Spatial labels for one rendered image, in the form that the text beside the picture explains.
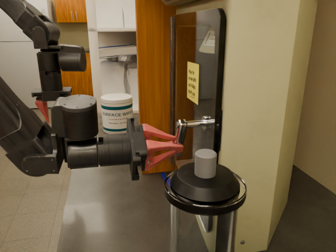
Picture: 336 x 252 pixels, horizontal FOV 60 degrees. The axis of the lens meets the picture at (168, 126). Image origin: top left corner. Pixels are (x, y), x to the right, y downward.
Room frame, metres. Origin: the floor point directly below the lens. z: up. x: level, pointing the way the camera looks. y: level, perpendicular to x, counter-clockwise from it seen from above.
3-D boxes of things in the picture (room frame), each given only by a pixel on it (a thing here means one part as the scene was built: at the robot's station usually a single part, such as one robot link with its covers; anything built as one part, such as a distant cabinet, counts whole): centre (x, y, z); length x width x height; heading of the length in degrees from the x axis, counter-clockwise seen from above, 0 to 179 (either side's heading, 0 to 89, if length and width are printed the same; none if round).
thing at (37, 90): (0.82, 0.33, 1.21); 0.10 x 0.07 x 0.07; 103
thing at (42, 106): (0.82, 0.34, 1.14); 0.07 x 0.07 x 0.09; 13
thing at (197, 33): (0.60, -0.05, 1.19); 0.30 x 0.01 x 0.40; 12
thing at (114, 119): (1.19, 0.22, 1.02); 0.13 x 0.13 x 0.15
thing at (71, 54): (0.83, 0.29, 1.30); 0.11 x 0.09 x 0.12; 89
